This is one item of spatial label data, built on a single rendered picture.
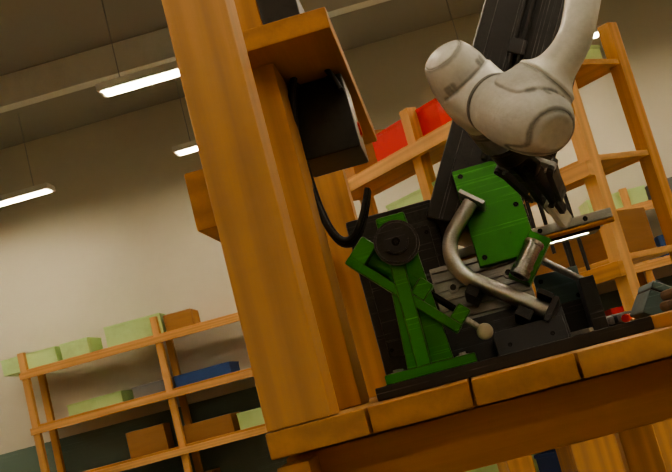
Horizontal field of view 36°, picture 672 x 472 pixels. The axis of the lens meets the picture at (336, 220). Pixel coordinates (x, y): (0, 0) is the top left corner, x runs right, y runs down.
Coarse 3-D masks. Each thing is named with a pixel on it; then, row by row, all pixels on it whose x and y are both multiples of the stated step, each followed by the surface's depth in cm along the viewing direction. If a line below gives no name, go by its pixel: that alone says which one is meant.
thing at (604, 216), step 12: (576, 216) 207; (588, 216) 207; (600, 216) 207; (612, 216) 206; (540, 228) 208; (552, 228) 207; (576, 228) 207; (588, 228) 207; (552, 240) 214; (564, 240) 219; (468, 252) 209
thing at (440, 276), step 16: (432, 272) 197; (448, 272) 197; (480, 272) 196; (496, 272) 196; (448, 288) 196; (464, 288) 196; (528, 288) 193; (464, 304) 194; (480, 304) 194; (496, 304) 193
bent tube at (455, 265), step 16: (464, 192) 197; (464, 208) 196; (480, 208) 198; (448, 224) 196; (464, 224) 196; (448, 240) 194; (448, 256) 193; (464, 272) 191; (496, 288) 189; (512, 288) 189; (512, 304) 188; (528, 304) 186; (544, 304) 186
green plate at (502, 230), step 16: (464, 176) 202; (480, 176) 202; (496, 176) 201; (480, 192) 200; (496, 192) 200; (512, 192) 199; (496, 208) 198; (512, 208) 198; (480, 224) 198; (496, 224) 197; (512, 224) 197; (528, 224) 196; (480, 240) 196; (496, 240) 196; (512, 240) 195; (480, 256) 195; (496, 256) 195; (512, 256) 194
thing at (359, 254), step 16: (368, 240) 171; (352, 256) 171; (368, 256) 170; (368, 272) 170; (384, 272) 171; (384, 288) 171; (416, 288) 169; (432, 288) 171; (416, 304) 168; (448, 304) 170; (448, 320) 167; (464, 320) 168
